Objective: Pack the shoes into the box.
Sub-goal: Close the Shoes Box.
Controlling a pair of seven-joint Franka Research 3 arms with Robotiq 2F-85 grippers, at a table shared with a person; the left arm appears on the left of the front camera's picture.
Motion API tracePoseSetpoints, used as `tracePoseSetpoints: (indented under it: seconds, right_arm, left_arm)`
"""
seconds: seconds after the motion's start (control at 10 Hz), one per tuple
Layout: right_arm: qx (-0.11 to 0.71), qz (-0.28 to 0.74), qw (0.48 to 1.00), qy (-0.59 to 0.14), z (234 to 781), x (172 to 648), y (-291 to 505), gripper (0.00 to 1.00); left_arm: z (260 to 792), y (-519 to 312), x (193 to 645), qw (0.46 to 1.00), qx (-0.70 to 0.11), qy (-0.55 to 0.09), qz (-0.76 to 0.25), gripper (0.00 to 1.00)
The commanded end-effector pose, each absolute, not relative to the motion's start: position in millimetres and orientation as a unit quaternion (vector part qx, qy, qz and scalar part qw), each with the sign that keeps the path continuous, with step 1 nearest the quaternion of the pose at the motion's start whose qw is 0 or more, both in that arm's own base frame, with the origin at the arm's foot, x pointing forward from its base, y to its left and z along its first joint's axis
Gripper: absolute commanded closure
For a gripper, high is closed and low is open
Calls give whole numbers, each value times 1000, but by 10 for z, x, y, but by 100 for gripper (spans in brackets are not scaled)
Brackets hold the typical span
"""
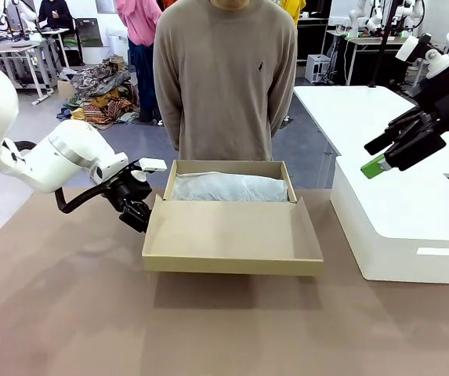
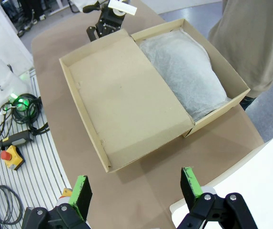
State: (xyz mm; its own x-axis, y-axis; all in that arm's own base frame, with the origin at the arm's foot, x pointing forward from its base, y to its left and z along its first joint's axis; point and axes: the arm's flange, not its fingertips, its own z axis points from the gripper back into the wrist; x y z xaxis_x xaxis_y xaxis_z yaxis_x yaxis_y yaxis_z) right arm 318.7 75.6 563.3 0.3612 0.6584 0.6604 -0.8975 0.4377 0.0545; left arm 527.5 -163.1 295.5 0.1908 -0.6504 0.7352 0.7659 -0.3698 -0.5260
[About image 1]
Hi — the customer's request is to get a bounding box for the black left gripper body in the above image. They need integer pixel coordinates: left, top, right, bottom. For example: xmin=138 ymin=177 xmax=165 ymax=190
xmin=106 ymin=166 xmax=154 ymax=211

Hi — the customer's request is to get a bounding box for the beige cardboard shoe box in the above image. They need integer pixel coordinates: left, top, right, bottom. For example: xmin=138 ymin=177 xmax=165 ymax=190
xmin=141 ymin=158 xmax=324 ymax=277

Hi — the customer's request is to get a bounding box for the white tissue paper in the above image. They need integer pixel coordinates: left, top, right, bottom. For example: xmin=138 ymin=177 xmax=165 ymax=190
xmin=172 ymin=170 xmax=290 ymax=204

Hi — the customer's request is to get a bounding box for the large white storage box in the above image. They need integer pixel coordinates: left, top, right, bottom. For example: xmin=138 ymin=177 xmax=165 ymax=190
xmin=292 ymin=85 xmax=449 ymax=285

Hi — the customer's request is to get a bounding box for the black tripod pole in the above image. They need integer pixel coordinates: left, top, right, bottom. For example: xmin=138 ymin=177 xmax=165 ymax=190
xmin=368 ymin=0 xmax=398 ymax=89

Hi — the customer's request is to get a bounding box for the white-topped background table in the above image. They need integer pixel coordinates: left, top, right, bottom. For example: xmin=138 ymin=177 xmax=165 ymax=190
xmin=342 ymin=33 xmax=423 ymax=88

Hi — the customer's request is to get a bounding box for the pile of patterned cloths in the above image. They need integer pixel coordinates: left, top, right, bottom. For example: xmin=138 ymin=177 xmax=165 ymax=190
xmin=55 ymin=54 xmax=142 ymax=127

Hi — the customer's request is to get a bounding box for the white label sticker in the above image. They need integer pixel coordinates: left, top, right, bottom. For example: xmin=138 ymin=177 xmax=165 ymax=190
xmin=416 ymin=247 xmax=449 ymax=258

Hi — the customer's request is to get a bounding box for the person in pink hoodie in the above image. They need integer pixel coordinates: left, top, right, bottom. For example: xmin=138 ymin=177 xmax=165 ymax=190
xmin=115 ymin=0 xmax=163 ymax=125

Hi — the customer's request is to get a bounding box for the person in beige sweater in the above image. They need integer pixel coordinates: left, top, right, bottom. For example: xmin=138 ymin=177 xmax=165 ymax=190
xmin=152 ymin=0 xmax=299 ymax=162

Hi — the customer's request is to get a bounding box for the white background container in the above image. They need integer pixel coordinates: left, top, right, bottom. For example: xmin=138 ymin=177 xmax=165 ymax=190
xmin=107 ymin=33 xmax=131 ymax=60

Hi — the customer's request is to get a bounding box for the person in yellow top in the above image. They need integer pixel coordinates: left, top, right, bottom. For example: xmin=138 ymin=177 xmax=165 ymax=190
xmin=280 ymin=0 xmax=308 ymax=25

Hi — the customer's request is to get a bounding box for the black background chair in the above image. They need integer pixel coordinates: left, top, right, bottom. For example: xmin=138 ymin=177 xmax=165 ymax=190
xmin=74 ymin=17 xmax=104 ymax=49

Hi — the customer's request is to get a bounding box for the grey background work table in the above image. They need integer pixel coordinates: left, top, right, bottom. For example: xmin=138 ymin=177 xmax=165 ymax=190
xmin=0 ymin=38 xmax=60 ymax=106

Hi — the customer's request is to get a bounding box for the person in black clothes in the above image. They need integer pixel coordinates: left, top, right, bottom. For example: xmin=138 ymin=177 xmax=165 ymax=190
xmin=37 ymin=0 xmax=76 ymax=31

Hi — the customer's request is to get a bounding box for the white background robot group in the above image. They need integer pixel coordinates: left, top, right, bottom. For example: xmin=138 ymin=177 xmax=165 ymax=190
xmin=0 ymin=0 xmax=40 ymax=43

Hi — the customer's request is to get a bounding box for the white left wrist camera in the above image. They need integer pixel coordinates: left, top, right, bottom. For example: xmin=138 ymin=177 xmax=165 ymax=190
xmin=138 ymin=157 xmax=168 ymax=174

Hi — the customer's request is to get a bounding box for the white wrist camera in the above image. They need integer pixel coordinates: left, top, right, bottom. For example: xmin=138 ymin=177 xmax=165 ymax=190
xmin=138 ymin=157 xmax=168 ymax=174
xmin=395 ymin=33 xmax=433 ymax=63

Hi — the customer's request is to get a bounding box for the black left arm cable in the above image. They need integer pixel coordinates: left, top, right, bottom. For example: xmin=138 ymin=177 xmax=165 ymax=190
xmin=12 ymin=140 xmax=112 ymax=215

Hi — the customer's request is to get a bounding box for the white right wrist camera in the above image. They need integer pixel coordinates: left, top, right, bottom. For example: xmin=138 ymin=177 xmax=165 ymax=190
xmin=395 ymin=33 xmax=433 ymax=63

